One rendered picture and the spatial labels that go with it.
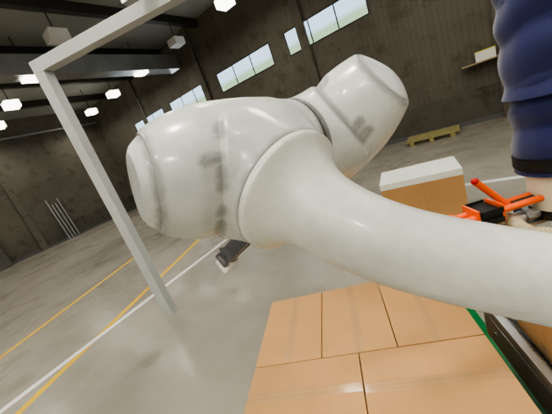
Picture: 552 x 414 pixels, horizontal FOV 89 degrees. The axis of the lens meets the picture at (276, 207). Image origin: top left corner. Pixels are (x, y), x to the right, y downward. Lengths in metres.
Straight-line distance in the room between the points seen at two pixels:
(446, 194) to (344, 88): 2.34
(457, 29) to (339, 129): 9.45
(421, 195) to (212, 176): 2.45
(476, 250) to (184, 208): 0.17
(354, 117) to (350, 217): 0.14
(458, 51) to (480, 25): 0.63
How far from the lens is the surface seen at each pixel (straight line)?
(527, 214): 1.24
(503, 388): 1.58
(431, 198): 2.60
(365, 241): 0.17
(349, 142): 0.30
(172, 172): 0.19
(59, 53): 3.86
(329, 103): 0.31
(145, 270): 3.96
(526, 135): 1.17
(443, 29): 9.74
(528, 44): 1.10
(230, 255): 0.47
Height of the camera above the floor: 1.77
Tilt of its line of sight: 15 degrees down
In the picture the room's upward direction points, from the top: 20 degrees counter-clockwise
